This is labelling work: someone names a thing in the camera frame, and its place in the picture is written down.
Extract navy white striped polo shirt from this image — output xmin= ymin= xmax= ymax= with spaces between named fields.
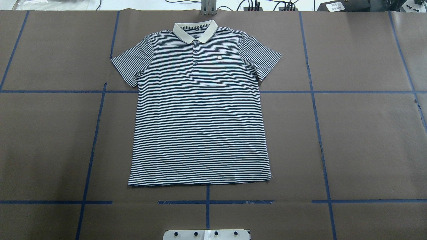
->
xmin=111 ymin=20 xmax=282 ymax=187

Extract black box with label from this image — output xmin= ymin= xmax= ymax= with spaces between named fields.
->
xmin=316 ymin=0 xmax=371 ymax=12

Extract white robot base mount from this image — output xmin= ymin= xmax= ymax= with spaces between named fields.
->
xmin=163 ymin=229 xmax=251 ymax=240

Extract aluminium frame post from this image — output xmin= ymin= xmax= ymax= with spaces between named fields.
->
xmin=200 ymin=0 xmax=218 ymax=15

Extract grey USB hub orange ports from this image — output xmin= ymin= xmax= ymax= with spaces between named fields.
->
xmin=241 ymin=0 xmax=263 ymax=12

